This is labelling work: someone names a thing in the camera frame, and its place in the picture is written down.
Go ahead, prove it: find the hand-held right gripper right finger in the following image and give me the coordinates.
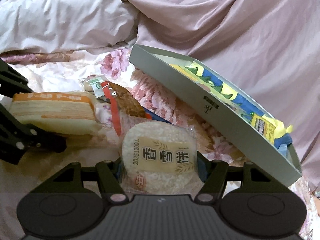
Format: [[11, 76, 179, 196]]
[[194, 152, 272, 203]]

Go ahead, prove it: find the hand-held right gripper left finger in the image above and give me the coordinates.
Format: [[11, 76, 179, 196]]
[[51, 160, 128, 204]]

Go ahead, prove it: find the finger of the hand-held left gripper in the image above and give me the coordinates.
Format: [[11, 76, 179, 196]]
[[0, 102, 67, 165], [0, 57, 33, 98]]

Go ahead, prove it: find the cream orange layer cake packet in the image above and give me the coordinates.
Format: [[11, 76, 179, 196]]
[[11, 91, 113, 137]]

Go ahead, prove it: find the white rice cracker packet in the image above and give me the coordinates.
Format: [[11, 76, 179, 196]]
[[119, 111, 204, 195]]

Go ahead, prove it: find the grey cardboard box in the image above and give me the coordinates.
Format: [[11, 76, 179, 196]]
[[129, 44, 302, 188]]

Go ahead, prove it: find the blue snack packet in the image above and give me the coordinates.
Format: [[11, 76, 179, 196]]
[[144, 108, 173, 125]]

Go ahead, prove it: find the yellow green snack packet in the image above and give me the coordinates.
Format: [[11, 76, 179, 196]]
[[251, 114, 276, 141]]

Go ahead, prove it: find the red dried meat packet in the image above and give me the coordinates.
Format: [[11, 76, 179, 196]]
[[102, 81, 147, 137]]

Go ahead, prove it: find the pale pink duvet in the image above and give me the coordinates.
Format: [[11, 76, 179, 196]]
[[0, 0, 140, 55]]

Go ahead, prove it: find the round green label biscuit packet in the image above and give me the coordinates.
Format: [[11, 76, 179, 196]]
[[84, 75, 104, 92]]

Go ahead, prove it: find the blue yellow printed paper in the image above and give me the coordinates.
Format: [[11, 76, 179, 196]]
[[170, 60, 293, 151]]

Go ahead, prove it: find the small grey sachet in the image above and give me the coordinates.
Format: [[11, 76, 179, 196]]
[[90, 81, 107, 98]]

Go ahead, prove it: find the floral bed sheet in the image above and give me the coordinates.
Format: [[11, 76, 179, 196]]
[[0, 49, 320, 240]]

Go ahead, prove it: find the pink satin cloth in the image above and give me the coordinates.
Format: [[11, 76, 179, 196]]
[[120, 0, 320, 180]]

